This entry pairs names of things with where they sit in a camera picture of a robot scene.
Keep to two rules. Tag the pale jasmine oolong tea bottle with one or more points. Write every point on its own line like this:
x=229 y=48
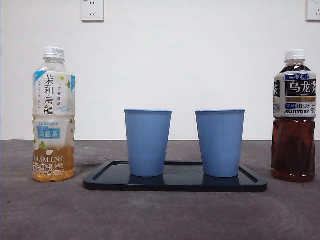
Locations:
x=53 y=100

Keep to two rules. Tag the dark oolong tea bottle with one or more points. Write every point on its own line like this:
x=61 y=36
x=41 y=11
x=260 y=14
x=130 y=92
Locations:
x=293 y=147

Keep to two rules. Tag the white wall socket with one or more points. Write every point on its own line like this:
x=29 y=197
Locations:
x=313 y=10
x=92 y=11

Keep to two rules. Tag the blue ribbed plastic cup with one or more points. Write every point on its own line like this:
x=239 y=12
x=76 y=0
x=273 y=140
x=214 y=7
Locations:
x=147 y=142
x=220 y=142

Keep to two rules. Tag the dark blue rectangular tray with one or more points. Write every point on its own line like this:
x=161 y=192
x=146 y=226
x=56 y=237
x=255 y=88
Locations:
x=175 y=185

